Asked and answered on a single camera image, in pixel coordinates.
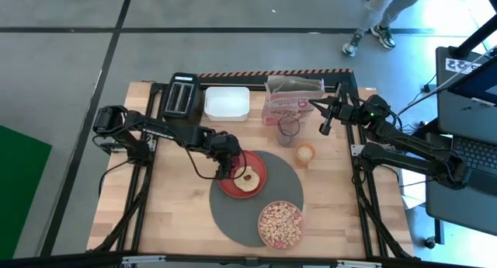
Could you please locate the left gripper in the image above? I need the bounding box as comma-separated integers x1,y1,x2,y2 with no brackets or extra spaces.
201,130,244,181

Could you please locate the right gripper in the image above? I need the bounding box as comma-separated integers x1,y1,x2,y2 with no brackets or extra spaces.
308,97,366,136

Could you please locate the bagel with jam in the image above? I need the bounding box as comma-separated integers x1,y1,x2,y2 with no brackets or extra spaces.
232,165,261,193

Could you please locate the pink strawberry yogurt cereal box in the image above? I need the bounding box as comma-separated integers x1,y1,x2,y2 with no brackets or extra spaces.
260,74,325,127

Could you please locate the red round plate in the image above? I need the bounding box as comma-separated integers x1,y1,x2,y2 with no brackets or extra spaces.
217,150,268,200

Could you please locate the clear drinking glass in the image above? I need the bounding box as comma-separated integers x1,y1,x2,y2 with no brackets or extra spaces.
276,115,301,148

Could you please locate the small orange cup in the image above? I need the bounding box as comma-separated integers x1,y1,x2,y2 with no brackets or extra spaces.
294,142,316,167

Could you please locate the grey round woven placemat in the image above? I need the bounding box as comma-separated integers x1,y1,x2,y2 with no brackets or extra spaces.
209,150,304,248

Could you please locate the pink plastic bowl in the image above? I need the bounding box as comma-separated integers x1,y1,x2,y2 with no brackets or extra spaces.
257,200,304,250

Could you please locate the white plastic container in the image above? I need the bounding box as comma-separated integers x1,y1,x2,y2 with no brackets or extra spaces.
203,85,251,123

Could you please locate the orange black hazard stripe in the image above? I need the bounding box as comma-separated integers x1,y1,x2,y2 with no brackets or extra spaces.
196,68,353,78

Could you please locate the person's sneaker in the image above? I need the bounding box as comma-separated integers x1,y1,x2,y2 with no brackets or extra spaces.
341,33,364,58
370,24,397,50

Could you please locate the pile of cereal loops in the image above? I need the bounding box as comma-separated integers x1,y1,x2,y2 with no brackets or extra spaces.
259,202,303,249

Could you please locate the black two-slot toaster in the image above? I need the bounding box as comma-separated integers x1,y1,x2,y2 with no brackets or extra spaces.
162,72,203,120

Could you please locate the person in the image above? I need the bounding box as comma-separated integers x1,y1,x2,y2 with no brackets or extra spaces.
341,0,427,58

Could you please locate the white marker sheet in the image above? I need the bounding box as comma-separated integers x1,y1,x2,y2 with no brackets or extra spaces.
445,57,477,75

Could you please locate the grey laptop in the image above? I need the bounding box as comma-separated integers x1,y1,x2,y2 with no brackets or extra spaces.
450,134,497,186

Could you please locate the laptop computer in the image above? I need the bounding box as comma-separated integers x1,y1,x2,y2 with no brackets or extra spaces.
425,46,497,238

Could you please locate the black slanted pole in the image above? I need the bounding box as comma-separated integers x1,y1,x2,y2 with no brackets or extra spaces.
450,12,497,60

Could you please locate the green floor mat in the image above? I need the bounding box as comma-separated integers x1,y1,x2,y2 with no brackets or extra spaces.
0,124,53,259

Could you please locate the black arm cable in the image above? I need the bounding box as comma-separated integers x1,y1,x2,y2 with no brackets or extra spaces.
185,147,249,182

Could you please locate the black aluminium table frame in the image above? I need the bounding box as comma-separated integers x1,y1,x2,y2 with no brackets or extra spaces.
91,71,419,261

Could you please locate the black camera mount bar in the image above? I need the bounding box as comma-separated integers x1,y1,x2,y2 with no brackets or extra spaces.
0,251,497,268

